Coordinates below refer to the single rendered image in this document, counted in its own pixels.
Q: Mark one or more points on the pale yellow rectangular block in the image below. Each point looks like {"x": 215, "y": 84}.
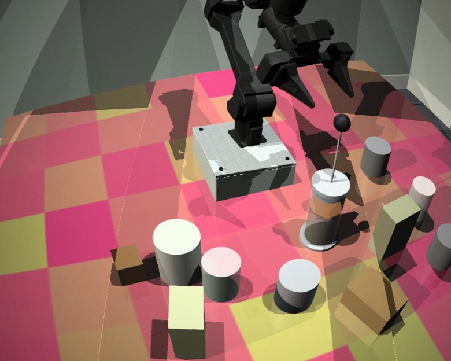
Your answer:
{"x": 186, "y": 321}
{"x": 394, "y": 226}

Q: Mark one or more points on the glass coffee press with black knob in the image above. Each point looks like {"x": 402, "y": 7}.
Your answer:
{"x": 329, "y": 189}

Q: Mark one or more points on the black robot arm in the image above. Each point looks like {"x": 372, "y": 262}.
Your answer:
{"x": 252, "y": 100}

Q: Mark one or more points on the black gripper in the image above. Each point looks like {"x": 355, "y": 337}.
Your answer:
{"x": 280, "y": 68}

